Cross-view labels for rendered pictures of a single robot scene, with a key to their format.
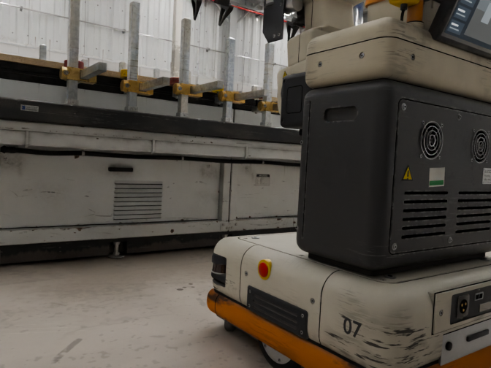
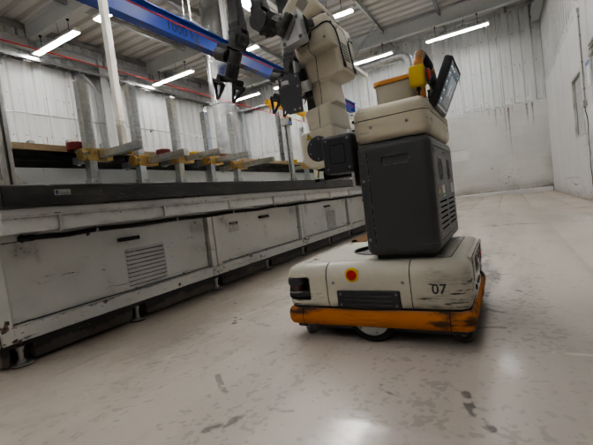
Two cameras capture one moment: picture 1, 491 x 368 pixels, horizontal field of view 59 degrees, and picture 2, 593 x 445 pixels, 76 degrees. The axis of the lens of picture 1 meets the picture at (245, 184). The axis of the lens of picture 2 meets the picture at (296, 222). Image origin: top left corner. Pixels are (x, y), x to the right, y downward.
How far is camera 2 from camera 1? 0.66 m
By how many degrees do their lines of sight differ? 25
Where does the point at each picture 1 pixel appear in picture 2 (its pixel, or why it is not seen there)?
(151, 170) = (153, 234)
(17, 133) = (50, 219)
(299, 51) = (320, 119)
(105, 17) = not seen: outside the picture
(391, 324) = (465, 278)
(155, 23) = (20, 98)
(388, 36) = (423, 108)
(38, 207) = (62, 290)
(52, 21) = not seen: outside the picture
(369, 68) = (414, 127)
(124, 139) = (141, 208)
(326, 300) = (414, 278)
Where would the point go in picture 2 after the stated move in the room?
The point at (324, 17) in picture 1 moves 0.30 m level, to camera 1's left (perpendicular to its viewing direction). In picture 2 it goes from (333, 94) to (265, 94)
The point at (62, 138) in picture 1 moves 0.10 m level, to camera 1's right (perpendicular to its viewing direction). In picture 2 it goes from (91, 216) to (116, 214)
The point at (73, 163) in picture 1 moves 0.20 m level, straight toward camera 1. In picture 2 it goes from (86, 240) to (101, 239)
